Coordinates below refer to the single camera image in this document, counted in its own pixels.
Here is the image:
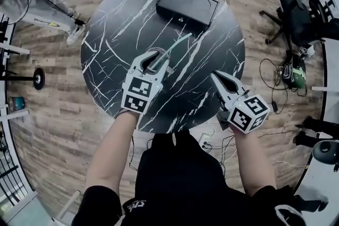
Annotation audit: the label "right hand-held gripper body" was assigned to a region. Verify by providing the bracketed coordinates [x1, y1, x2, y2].
[216, 88, 271, 134]

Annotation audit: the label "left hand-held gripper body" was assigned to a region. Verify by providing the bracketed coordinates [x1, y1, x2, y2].
[121, 68, 164, 115]

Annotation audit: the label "clear straw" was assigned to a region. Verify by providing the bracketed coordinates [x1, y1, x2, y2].
[153, 33, 192, 67]

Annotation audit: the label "person's left forearm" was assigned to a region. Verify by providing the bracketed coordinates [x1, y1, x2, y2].
[85, 110, 140, 197]

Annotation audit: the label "person's right forearm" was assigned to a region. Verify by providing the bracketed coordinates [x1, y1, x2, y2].
[232, 127, 278, 197]

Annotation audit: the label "round black marble table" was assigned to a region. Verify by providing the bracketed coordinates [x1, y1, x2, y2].
[80, 0, 246, 134]

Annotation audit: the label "white power strip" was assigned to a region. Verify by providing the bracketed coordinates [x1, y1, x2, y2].
[199, 132, 213, 147]

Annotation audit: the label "black rectangular box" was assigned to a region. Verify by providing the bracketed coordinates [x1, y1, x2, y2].
[155, 0, 220, 33]

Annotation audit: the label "white table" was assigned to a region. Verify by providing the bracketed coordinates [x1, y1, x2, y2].
[310, 39, 339, 125]

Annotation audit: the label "black mesh office chair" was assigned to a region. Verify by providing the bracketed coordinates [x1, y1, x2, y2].
[259, 0, 339, 49]

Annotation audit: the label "person's black shirt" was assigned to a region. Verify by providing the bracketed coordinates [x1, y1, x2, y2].
[70, 130, 306, 226]

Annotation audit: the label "black wheeled stand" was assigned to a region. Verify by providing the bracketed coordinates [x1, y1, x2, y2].
[0, 67, 46, 91]

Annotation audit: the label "blue small container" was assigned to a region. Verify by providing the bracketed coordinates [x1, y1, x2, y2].
[8, 96, 26, 112]

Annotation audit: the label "tangled black cables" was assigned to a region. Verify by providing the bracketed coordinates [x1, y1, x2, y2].
[258, 57, 308, 115]

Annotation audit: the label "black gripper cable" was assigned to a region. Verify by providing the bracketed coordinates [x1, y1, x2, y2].
[128, 134, 153, 170]

